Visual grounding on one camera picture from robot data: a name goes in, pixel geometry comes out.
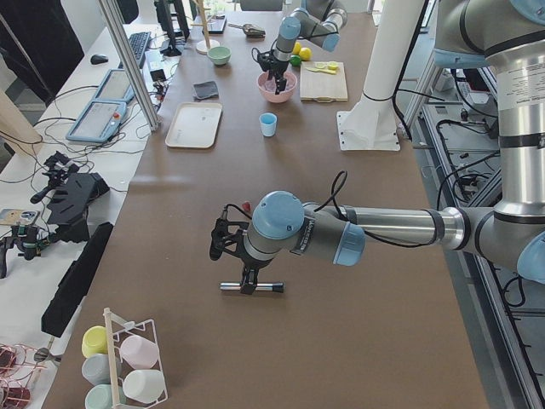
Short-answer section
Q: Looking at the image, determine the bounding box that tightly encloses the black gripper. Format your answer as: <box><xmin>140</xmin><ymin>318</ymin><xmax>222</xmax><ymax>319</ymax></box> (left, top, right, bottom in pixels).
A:
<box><xmin>239</xmin><ymin>261</ymin><xmax>267</xmax><ymax>295</ymax></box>
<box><xmin>267</xmin><ymin>57</ymin><xmax>290</xmax><ymax>95</ymax></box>

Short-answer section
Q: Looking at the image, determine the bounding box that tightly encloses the metal muddler with black cap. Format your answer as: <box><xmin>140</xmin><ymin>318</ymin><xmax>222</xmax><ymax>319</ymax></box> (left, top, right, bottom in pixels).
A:
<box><xmin>220</xmin><ymin>282</ymin><xmax>284</xmax><ymax>295</ymax></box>

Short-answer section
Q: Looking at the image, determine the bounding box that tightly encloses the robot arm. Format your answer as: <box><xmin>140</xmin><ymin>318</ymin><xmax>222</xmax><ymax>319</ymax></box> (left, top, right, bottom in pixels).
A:
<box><xmin>234</xmin><ymin>1</ymin><xmax>544</xmax><ymax>294</ymax></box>
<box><xmin>262</xmin><ymin>0</ymin><xmax>347</xmax><ymax>95</ymax></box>

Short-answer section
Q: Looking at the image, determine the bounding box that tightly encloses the clear ice cubes pile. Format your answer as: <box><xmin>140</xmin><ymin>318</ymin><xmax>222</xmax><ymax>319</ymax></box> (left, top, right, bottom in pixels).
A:
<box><xmin>260</xmin><ymin>76</ymin><xmax>297</xmax><ymax>94</ymax></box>

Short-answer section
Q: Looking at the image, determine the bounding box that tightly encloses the light blue cup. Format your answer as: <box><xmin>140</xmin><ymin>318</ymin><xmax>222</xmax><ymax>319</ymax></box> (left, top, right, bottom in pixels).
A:
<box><xmin>259</xmin><ymin>112</ymin><xmax>278</xmax><ymax>137</ymax></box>

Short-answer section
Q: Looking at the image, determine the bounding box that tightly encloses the pink cup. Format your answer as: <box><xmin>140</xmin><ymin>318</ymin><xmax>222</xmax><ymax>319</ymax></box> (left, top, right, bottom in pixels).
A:
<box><xmin>119</xmin><ymin>335</ymin><xmax>159</xmax><ymax>369</ymax></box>

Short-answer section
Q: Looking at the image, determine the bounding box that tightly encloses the white cup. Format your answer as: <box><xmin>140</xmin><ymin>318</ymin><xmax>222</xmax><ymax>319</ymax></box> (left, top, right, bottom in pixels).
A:
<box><xmin>123</xmin><ymin>369</ymin><xmax>165</xmax><ymax>404</ymax></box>

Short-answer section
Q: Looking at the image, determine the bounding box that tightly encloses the yellow cup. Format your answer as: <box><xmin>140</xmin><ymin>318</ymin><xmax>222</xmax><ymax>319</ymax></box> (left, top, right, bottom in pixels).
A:
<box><xmin>82</xmin><ymin>325</ymin><xmax>108</xmax><ymax>358</ymax></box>

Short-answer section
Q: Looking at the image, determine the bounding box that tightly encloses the grey cup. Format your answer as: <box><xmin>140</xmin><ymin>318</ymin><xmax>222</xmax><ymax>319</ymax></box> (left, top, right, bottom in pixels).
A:
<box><xmin>81</xmin><ymin>354</ymin><xmax>111</xmax><ymax>386</ymax></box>

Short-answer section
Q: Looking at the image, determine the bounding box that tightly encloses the mint green cup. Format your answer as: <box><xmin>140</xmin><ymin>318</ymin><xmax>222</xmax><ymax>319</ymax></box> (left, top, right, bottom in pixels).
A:
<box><xmin>84</xmin><ymin>384</ymin><xmax>113</xmax><ymax>409</ymax></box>

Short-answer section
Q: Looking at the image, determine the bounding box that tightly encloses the pink bowl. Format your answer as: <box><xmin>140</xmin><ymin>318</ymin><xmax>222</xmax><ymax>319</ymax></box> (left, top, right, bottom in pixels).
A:
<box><xmin>257</xmin><ymin>72</ymin><xmax>298</xmax><ymax>103</ymax></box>

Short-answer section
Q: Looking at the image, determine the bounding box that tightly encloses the green lime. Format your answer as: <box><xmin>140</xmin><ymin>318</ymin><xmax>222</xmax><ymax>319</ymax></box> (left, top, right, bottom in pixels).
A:
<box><xmin>290</xmin><ymin>55</ymin><xmax>301</xmax><ymax>66</ymax></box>

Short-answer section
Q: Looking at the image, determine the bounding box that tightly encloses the wooden cutting board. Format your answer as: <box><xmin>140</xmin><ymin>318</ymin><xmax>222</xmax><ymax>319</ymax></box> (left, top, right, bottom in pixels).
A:
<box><xmin>299</xmin><ymin>61</ymin><xmax>348</xmax><ymax>102</ymax></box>

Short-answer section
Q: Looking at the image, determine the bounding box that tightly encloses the yellow plastic knife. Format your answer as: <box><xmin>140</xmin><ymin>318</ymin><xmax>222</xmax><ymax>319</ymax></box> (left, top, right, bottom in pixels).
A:
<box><xmin>304</xmin><ymin>66</ymin><xmax>337</xmax><ymax>75</ymax></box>

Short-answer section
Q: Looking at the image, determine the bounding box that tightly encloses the metal scoop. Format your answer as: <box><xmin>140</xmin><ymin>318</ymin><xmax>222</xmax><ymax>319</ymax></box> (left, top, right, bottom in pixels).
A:
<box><xmin>227</xmin><ymin>23</ymin><xmax>266</xmax><ymax>38</ymax></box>

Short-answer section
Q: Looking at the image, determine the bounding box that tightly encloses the green bowl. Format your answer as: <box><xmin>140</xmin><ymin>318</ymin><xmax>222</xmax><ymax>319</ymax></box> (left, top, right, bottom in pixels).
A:
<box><xmin>207</xmin><ymin>46</ymin><xmax>232</xmax><ymax>66</ymax></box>

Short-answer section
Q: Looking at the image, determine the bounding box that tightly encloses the grey folded cloth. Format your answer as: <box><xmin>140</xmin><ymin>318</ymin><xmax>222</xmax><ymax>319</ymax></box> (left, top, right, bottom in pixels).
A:
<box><xmin>193</xmin><ymin>81</ymin><xmax>219</xmax><ymax>101</ymax></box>

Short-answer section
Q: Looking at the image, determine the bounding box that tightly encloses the wooden stand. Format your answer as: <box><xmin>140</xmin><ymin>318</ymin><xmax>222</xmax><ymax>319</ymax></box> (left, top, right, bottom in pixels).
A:
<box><xmin>192</xmin><ymin>0</ymin><xmax>220</xmax><ymax>55</ymax></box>

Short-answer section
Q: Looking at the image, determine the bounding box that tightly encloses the cream rabbit tray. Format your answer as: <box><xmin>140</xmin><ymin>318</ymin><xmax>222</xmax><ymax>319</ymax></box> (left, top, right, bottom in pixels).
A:
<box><xmin>165</xmin><ymin>102</ymin><xmax>222</xmax><ymax>149</ymax></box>

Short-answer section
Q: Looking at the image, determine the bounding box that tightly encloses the black monitor stand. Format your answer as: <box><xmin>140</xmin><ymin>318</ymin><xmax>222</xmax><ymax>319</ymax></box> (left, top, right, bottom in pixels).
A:
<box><xmin>154</xmin><ymin>0</ymin><xmax>190</xmax><ymax>57</ymax></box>

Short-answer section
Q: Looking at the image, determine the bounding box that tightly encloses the black keyboard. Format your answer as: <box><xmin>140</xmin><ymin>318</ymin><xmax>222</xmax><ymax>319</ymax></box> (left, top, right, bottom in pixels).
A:
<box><xmin>128</xmin><ymin>32</ymin><xmax>151</xmax><ymax>68</ymax></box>

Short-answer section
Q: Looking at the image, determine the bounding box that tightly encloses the teach pendant tablet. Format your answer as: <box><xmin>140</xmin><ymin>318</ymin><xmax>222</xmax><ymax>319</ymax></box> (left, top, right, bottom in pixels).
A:
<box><xmin>66</xmin><ymin>99</ymin><xmax>127</xmax><ymax>143</ymax></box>
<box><xmin>94</xmin><ymin>69</ymin><xmax>135</xmax><ymax>103</ymax></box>

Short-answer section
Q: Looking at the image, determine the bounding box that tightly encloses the black long bar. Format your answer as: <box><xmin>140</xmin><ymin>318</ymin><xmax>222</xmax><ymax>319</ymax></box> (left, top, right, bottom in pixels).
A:
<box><xmin>41</xmin><ymin>222</ymin><xmax>113</xmax><ymax>337</ymax></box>

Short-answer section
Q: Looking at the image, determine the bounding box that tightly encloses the black computer mouse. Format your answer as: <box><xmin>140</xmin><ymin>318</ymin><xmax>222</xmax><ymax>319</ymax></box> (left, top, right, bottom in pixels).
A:
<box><xmin>89</xmin><ymin>54</ymin><xmax>109</xmax><ymax>65</ymax></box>

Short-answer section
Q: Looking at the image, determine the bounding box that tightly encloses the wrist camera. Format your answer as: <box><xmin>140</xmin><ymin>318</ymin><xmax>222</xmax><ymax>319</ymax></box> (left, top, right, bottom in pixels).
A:
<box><xmin>209</xmin><ymin>204</ymin><xmax>251</xmax><ymax>261</ymax></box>
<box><xmin>251</xmin><ymin>47</ymin><xmax>275</xmax><ymax>72</ymax></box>

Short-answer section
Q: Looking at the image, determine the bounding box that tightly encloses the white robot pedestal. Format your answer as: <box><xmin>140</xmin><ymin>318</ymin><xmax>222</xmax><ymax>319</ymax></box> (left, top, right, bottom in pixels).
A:
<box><xmin>337</xmin><ymin>0</ymin><xmax>427</xmax><ymax>151</ymax></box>

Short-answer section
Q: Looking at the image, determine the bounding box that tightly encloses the white wire cup rack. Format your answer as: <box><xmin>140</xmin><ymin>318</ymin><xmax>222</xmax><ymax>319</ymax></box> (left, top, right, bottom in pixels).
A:
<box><xmin>103</xmin><ymin>308</ymin><xmax>169</xmax><ymax>408</ymax></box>

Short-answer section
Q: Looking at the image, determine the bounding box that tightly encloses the aluminium frame post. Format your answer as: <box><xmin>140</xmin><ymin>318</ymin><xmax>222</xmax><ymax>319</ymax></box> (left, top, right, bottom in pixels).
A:
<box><xmin>97</xmin><ymin>0</ymin><xmax>159</xmax><ymax>131</ymax></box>

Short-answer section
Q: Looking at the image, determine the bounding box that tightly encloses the black bracket stand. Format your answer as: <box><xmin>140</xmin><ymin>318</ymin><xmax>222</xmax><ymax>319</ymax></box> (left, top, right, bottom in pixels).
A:
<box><xmin>47</xmin><ymin>173</ymin><xmax>110</xmax><ymax>243</ymax></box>

